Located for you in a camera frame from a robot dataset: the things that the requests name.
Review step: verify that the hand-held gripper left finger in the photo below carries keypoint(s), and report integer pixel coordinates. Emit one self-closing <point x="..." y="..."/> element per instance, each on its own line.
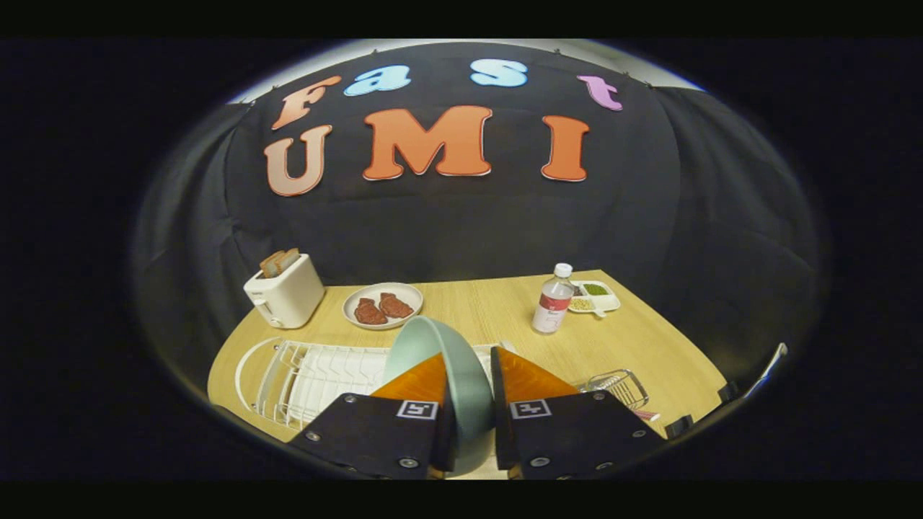
<point x="375" y="432"/>

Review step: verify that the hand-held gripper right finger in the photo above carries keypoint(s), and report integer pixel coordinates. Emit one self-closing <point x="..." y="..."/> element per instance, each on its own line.
<point x="570" y="432"/>

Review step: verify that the pale green plate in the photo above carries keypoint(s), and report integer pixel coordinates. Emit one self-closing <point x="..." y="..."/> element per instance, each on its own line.
<point x="469" y="404"/>

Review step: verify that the white divided snack dish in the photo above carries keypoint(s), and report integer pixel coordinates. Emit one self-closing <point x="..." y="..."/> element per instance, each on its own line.
<point x="610" y="302"/>

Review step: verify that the beige round plate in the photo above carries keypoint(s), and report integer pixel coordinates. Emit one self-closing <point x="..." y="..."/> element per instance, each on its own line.
<point x="404" y="290"/>

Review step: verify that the small pink object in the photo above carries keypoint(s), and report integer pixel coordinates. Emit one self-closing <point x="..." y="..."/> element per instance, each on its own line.
<point x="647" y="416"/>

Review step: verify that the small black block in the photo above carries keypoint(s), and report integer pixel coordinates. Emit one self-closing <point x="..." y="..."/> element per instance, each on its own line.
<point x="729" y="392"/>
<point x="678" y="427"/>

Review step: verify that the red meat piece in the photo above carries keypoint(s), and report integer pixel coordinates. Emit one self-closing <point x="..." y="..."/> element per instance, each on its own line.
<point x="369" y="312"/>
<point x="396" y="305"/>

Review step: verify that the clear plastic water bottle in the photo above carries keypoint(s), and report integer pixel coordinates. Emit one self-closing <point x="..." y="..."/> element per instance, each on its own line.
<point x="551" y="310"/>

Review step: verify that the cream toaster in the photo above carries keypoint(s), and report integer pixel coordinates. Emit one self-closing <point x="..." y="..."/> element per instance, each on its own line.
<point x="288" y="295"/>

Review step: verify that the brown toast slice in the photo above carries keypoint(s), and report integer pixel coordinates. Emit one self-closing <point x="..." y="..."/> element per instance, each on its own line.
<point x="288" y="259"/>
<point x="271" y="265"/>

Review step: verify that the white and blue object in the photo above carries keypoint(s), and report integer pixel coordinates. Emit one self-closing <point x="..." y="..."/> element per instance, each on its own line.
<point x="766" y="371"/>

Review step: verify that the black backdrop cloth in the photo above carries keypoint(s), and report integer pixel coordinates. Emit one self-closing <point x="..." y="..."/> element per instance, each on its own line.
<point x="433" y="231"/>

